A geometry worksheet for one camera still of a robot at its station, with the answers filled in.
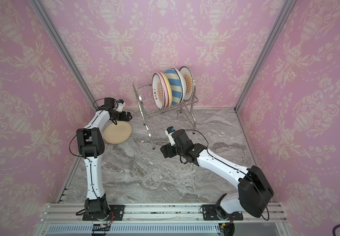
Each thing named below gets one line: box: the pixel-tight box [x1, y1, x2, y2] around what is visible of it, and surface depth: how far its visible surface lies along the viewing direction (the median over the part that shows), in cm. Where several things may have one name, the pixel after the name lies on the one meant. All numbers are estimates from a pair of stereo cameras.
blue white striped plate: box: [164, 69, 183, 106], surface depth 79 cm
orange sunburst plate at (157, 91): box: [151, 72, 165, 110], surface depth 87 cm
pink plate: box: [152, 72, 169, 108], surface depth 74 cm
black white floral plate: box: [170, 67, 186, 104], surface depth 76 cm
